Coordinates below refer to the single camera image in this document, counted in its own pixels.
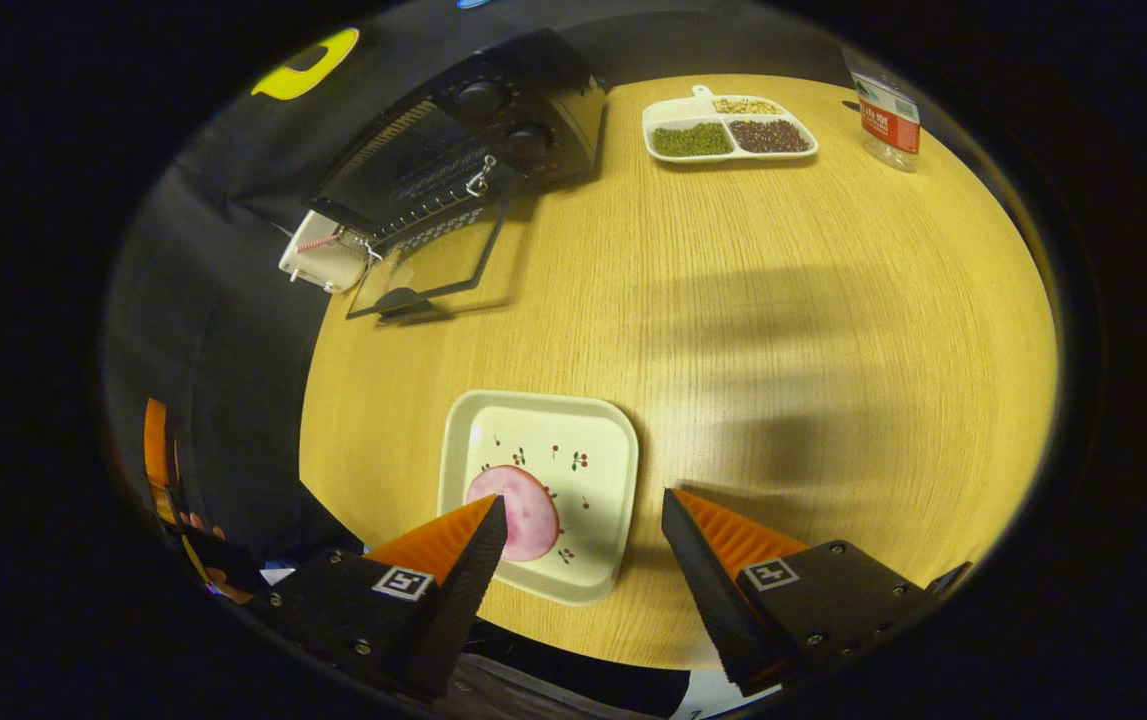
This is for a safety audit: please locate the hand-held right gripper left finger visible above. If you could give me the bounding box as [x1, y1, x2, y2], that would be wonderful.
[263, 493, 509, 699]

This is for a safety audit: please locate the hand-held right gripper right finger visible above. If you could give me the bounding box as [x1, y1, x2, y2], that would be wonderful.
[661, 487, 934, 698]

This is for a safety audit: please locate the pink round food slice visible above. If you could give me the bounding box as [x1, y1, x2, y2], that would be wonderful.
[465, 465, 562, 563]

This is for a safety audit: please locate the cream square plate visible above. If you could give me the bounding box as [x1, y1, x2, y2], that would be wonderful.
[436, 390, 640, 607]

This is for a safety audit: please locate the black electric oven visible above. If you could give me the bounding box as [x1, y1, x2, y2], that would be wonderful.
[308, 28, 609, 323]

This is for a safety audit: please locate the white toaster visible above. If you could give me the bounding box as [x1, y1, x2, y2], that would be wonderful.
[278, 210, 369, 294]

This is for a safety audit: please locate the white divided dish of beans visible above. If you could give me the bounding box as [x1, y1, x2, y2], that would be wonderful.
[642, 85, 820, 164]

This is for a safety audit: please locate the clear water bottle red label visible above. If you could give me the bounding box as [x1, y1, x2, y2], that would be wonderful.
[843, 45, 922, 173]

